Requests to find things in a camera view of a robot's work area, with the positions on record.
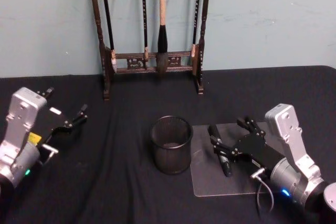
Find pale blue wall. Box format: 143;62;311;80
0;0;336;79

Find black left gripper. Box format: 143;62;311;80
27;87;89;166

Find black table cloth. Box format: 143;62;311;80
0;65;336;224

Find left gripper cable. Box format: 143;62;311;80
39;143;59;166

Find large tan-handled calligraphy brush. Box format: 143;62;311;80
156;0;170;77

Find black marker pen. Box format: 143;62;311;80
207;124;234;178

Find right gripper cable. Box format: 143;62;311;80
250;167;276;215

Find thin black calligraphy brush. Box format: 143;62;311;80
140;0;150;70
99;0;118;72
191;0;204;58

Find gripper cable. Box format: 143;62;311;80
250;167;276;215
39;143;59;166

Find dark wooden brush rack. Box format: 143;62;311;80
87;0;212;101

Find black mesh pen cup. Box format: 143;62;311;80
150;115;194;176

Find clear plastic board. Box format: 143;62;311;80
191;122;274;197

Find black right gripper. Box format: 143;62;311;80
209;115;286;175

